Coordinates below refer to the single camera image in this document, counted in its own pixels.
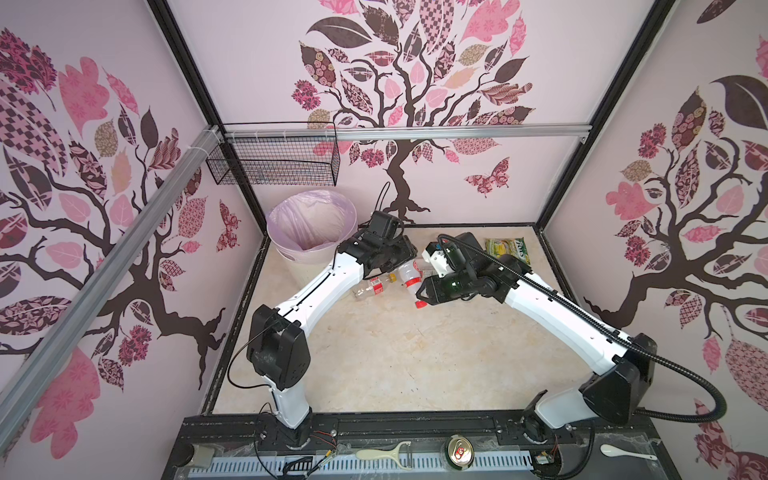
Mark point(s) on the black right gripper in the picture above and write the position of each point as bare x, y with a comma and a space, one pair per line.
433, 295

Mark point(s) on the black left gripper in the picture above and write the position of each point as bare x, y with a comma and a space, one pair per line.
407, 251

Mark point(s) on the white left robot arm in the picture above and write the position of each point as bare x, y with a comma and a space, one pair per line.
278, 346

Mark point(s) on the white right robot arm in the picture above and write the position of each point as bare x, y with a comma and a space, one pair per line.
621, 372

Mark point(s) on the cream bin with pink liner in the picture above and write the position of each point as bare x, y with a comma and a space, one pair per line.
307, 227

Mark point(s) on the clear bottle red label yellow cap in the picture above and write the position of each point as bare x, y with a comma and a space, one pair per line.
373, 287

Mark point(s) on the green yellow snack bag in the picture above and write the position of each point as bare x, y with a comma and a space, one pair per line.
516, 247

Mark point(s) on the crushed metal can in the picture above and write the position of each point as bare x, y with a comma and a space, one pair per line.
459, 452

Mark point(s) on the cream vegetable peeler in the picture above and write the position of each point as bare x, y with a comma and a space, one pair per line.
401, 455

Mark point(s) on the white plastic spoon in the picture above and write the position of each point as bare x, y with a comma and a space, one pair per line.
613, 451

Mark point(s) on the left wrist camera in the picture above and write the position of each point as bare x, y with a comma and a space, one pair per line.
384, 226

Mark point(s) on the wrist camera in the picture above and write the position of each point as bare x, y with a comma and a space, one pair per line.
384, 226
435, 257

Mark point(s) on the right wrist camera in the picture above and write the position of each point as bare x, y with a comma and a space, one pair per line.
435, 257

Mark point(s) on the black wire mesh basket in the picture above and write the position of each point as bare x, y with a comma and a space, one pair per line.
290, 153

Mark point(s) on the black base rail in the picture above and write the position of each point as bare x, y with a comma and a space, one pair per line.
504, 426

